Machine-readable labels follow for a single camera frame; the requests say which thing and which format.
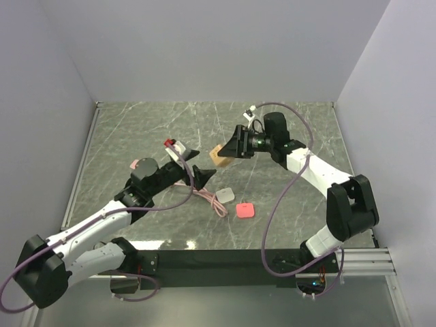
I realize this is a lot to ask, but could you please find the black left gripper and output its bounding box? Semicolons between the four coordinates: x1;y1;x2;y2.
147;149;216;197

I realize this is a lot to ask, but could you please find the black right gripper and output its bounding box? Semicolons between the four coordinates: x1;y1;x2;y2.
217;125;275;159

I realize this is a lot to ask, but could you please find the tan wooden plug adapter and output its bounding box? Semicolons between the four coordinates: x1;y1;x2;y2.
209;144;234;168

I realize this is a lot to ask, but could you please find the pink power cord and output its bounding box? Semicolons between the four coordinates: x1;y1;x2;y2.
172;180;228;219

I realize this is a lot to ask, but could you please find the pink power strip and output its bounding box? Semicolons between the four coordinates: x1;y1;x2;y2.
130;159;140;170

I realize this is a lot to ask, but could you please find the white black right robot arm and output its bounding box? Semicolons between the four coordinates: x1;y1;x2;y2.
217;112;379;272

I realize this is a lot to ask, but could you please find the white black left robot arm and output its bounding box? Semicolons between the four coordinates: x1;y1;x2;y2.
13;144;216;309

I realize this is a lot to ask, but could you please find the white square plug adapter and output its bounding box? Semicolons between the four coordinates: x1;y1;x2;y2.
215;187;235;204

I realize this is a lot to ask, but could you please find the red square plug adapter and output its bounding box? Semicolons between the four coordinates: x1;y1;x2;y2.
236;202;255;219

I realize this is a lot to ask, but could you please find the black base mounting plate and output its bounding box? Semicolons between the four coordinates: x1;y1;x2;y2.
121;249;339;288

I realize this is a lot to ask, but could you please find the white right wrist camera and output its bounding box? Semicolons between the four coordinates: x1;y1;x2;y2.
243;105;257;131

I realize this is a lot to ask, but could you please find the aluminium rail left edge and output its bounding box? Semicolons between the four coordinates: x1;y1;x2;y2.
59;102;102;232

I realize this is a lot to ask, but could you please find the aluminium rail frame front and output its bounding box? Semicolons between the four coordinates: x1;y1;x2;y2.
342;248;396;277

